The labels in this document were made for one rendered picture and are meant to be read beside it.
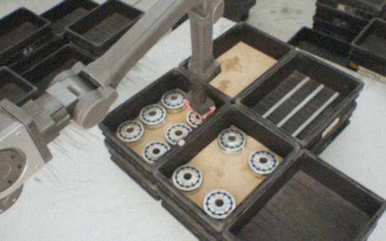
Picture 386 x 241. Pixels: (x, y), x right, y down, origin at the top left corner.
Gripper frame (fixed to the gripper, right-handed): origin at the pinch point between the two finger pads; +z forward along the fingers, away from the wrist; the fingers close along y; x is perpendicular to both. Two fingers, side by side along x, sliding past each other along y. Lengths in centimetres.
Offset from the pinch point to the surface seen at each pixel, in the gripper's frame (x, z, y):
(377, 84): -80, 16, -26
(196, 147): 10.1, 0.2, -10.7
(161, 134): 14.3, 4.3, 5.4
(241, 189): 8.0, 4.0, -31.4
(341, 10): -142, 36, 36
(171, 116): 5.8, 4.2, 9.8
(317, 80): -50, 2, -15
